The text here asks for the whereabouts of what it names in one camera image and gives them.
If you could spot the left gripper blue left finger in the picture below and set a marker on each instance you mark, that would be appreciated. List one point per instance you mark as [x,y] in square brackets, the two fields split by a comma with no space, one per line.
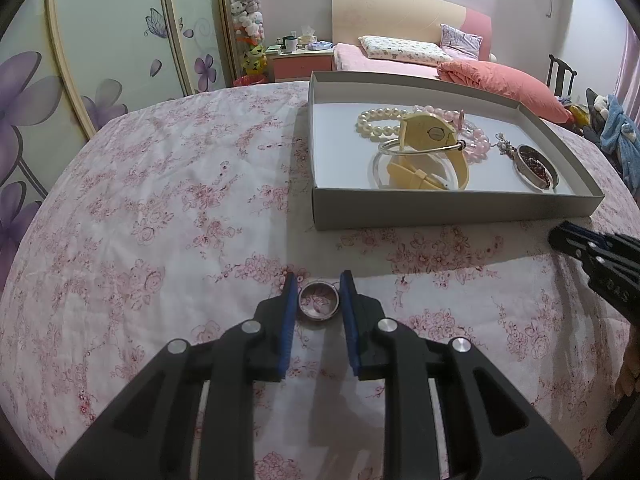
[191,406]

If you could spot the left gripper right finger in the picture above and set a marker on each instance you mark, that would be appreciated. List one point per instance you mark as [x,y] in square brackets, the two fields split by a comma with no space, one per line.
[449,412]

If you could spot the silver cuff bangle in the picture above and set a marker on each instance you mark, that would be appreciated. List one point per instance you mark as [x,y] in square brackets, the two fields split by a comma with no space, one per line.
[535,168]

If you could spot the thin silver bangle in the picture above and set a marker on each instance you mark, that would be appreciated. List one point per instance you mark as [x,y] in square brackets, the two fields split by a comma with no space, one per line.
[406,174]

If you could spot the cream yellow watch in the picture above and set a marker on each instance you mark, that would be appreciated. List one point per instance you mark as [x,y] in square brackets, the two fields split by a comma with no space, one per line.
[425,135]

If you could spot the person's right hand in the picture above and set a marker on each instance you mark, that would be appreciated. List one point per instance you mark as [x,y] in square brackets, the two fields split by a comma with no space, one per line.
[627,382]

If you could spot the blue plush blanket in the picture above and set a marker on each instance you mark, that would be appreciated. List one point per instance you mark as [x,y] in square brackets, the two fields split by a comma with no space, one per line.
[620,136]

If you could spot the pink curtain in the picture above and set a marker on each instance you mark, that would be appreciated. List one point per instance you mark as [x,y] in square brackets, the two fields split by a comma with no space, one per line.
[627,83]

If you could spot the black wooden chair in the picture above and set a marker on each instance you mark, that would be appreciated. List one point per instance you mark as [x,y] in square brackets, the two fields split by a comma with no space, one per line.
[560,77]

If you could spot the floral pink bedsheet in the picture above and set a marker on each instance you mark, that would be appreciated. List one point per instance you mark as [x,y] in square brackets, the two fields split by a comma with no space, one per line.
[176,220]

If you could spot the folded salmon duvet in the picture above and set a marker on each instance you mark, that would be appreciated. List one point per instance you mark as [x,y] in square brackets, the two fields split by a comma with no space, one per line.
[508,82]

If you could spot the grey cardboard tray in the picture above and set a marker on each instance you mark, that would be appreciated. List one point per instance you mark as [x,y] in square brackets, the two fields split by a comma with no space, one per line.
[351,188]

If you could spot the lilac patterned pillow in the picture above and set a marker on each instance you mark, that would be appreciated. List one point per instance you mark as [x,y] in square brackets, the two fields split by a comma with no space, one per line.
[460,45]

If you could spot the floral white pillow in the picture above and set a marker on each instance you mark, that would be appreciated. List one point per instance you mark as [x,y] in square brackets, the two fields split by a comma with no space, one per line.
[403,50]

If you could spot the pink bed mattress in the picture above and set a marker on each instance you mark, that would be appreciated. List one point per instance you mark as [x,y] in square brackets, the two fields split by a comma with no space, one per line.
[350,58]

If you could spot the cream and pink headboard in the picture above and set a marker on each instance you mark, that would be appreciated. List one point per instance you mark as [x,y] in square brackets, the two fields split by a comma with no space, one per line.
[418,20]

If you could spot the red waste bin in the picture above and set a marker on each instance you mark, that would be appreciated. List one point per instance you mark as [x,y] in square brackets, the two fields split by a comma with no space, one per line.
[250,80]

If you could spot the pink bedside table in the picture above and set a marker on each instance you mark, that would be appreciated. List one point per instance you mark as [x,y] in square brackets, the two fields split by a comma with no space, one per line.
[297,65]

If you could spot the sliding wardrobe with flowers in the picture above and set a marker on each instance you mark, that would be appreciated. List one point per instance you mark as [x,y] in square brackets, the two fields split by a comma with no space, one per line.
[68,67]

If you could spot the plush toy column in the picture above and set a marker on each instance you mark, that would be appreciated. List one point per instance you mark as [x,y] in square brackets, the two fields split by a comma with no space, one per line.
[247,36]

